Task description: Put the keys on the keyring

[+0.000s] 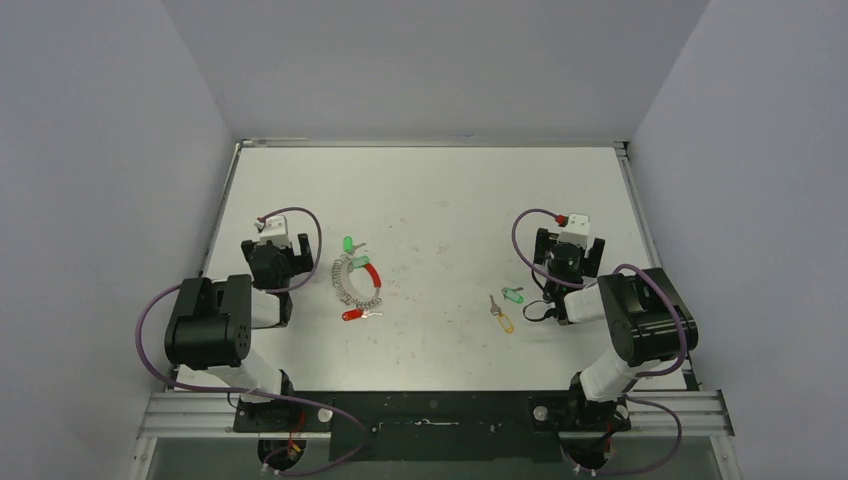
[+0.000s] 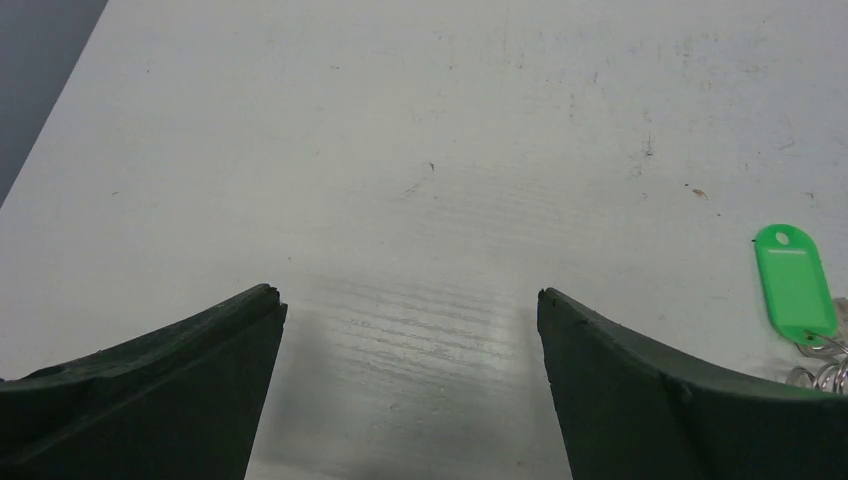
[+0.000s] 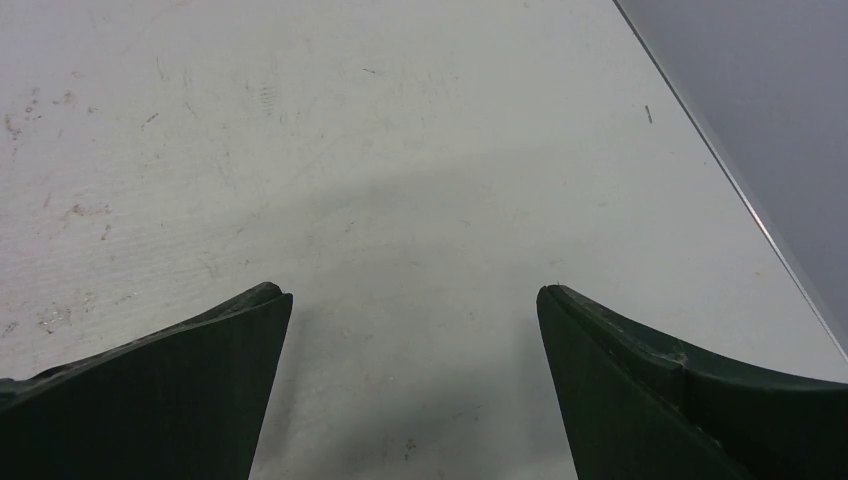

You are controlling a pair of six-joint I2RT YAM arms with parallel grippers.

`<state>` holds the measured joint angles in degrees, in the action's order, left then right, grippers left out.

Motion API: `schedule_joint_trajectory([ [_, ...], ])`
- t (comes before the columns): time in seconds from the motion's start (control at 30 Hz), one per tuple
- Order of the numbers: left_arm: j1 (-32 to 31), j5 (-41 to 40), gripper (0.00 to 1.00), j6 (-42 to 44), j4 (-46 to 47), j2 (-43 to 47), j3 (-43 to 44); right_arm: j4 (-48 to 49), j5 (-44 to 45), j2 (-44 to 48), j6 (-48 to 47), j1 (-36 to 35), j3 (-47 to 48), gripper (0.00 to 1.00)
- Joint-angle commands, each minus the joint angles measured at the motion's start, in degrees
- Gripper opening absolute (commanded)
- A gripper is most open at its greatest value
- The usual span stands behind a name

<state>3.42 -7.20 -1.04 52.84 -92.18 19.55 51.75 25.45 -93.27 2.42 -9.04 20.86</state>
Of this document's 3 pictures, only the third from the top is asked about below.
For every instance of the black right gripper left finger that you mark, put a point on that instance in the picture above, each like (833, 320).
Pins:
(185, 402)

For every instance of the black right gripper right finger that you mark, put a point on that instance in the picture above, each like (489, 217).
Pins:
(637, 403)

